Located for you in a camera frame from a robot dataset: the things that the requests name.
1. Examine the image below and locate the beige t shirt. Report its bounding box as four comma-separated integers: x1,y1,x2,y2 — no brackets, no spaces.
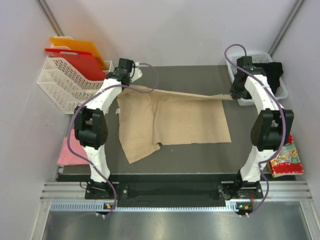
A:
117,86,232,164

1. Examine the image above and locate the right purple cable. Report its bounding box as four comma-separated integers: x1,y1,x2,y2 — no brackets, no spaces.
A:
223,44,287,217

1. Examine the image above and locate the black t shirt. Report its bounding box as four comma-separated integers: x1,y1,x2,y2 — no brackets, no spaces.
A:
253,62,284,95

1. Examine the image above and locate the red plastic folder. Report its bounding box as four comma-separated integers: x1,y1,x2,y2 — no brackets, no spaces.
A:
44,48,105,81

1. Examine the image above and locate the pink folded t shirt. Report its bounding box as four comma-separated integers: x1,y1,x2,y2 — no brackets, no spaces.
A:
56,129,89,166

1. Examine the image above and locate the orange plastic folder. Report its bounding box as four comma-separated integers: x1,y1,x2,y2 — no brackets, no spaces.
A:
50,36,108,70

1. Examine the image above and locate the white perforated file organizer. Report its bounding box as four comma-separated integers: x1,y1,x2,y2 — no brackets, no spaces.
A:
37,57,103,115

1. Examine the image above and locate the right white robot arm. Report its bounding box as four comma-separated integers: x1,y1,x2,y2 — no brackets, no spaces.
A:
229,55,294,199

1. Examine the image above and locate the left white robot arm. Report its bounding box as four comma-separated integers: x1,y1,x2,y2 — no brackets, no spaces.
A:
74,58,142,200

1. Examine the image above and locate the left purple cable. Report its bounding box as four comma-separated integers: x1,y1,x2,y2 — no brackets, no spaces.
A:
67,62,160,217

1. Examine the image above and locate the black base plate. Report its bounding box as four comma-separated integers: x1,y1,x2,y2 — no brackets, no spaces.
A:
85,182,263,203

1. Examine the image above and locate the white mesh laundry basket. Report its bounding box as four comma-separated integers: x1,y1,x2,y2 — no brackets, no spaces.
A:
226,50,288,106

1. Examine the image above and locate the white slotted cable duct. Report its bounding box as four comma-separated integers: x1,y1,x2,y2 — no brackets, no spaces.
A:
50,201,249,212

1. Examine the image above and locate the colourful picture book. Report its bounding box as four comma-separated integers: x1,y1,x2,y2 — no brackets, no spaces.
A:
267,133,305,178

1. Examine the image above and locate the purple cable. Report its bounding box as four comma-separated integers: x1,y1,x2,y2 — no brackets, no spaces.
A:
223,44,287,217
67,62,160,217

